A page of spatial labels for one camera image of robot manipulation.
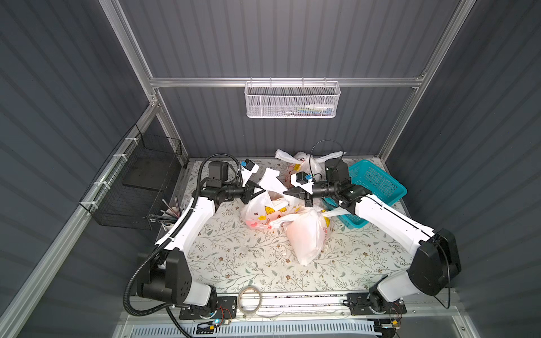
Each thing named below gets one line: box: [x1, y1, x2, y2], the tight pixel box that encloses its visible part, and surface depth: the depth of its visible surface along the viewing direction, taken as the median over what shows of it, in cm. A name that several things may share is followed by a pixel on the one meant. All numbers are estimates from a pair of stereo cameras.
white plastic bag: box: [240, 167, 304, 229], surface depth 80 cm
